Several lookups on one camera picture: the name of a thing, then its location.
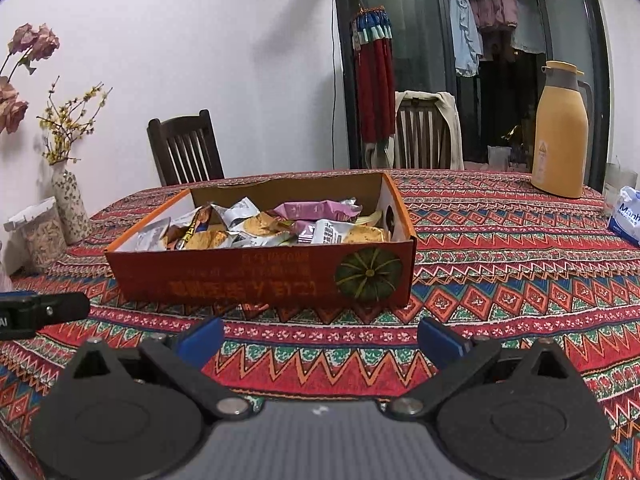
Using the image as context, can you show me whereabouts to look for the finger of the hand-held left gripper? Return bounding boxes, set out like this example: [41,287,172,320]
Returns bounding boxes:
[30,292,91,331]

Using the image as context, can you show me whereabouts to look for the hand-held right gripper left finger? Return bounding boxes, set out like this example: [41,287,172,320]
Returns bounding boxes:
[72,316,254,421]

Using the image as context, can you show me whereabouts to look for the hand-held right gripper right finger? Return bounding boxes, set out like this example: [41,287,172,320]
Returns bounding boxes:
[387,316,571,422]

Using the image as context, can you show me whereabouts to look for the orange cardboard box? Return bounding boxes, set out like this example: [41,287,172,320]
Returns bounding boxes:
[104,171,418,311]

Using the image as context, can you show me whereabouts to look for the pile of mixed snack packets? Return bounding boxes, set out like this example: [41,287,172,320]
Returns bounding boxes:
[132,197,391,252]

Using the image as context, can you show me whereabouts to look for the clear plastic storage jar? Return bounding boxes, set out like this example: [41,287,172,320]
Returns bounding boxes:
[4,196,68,276]

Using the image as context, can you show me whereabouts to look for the floral ceramic vase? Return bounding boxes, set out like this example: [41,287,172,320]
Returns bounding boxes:
[50,162,93,246]

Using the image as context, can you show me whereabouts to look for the mauve snack packet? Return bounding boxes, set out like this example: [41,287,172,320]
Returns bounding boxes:
[274,200,362,222]

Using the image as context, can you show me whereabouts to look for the yellow flower branches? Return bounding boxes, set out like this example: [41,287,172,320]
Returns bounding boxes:
[37,76,113,166]

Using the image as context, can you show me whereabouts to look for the dark wooden chair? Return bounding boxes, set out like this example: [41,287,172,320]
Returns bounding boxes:
[146,109,225,187]

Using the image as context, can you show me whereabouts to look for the chair with draped cloth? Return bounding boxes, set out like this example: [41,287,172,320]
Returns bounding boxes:
[367,90,466,171]

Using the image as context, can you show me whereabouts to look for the white blue tissue pack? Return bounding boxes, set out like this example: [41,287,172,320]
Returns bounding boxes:
[607,185,640,248]

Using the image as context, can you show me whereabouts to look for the brown wooden chair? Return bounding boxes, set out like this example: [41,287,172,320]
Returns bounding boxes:
[395,99,453,169]

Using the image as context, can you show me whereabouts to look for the clear plastic cup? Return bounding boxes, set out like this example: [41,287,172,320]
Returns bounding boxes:
[602,160,640,206]

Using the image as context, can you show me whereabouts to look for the yellow thermos jug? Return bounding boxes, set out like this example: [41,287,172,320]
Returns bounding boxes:
[531,60,593,199]

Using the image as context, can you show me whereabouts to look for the red hanging tassel decoration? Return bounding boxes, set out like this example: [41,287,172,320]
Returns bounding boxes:
[350,6,396,145]

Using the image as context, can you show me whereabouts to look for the pink dried flowers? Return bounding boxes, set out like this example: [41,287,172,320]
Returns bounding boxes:
[0,22,61,136]

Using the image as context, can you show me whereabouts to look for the light blue hanging shirt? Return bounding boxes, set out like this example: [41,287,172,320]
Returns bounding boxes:
[445,0,485,78]

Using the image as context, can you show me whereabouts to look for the white lace hanging garment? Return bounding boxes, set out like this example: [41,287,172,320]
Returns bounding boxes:
[510,0,548,56]

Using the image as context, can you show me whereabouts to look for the pink hanging garment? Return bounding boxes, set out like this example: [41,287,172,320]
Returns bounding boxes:
[475,0,518,31]

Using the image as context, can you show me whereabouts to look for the dark sliding door frame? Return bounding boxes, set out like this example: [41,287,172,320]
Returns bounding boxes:
[327,0,613,191]

